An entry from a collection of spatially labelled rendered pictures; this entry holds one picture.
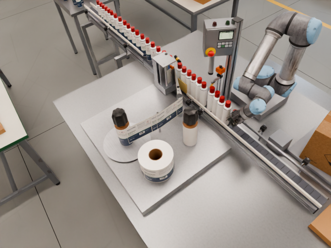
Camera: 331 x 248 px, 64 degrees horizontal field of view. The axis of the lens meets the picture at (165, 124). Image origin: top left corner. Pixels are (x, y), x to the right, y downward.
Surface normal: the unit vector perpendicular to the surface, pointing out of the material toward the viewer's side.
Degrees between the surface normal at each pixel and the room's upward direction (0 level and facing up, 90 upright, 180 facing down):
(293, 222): 0
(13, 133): 0
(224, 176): 0
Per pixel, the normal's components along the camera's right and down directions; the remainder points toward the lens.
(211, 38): 0.03, 0.78
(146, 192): -0.07, -0.63
